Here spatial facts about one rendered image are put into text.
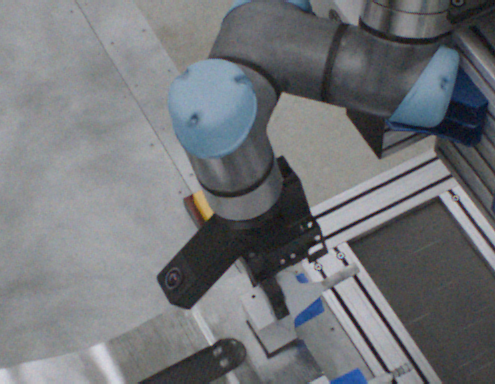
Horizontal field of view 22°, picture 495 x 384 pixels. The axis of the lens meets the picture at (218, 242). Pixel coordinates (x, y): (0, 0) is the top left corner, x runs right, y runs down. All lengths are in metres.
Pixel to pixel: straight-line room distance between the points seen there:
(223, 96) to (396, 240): 1.22
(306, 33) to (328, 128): 1.50
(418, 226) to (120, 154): 0.78
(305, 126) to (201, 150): 1.55
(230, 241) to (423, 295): 1.03
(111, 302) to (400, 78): 0.57
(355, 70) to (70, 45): 0.72
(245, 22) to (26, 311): 0.56
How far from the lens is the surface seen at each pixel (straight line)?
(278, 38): 1.16
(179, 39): 2.81
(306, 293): 1.33
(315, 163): 2.61
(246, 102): 1.09
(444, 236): 2.29
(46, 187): 1.66
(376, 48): 1.13
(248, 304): 1.38
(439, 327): 2.20
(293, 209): 1.25
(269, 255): 1.25
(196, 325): 1.44
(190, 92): 1.10
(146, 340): 1.44
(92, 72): 1.76
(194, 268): 1.25
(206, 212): 1.57
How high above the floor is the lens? 2.17
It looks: 60 degrees down
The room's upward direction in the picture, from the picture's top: 6 degrees counter-clockwise
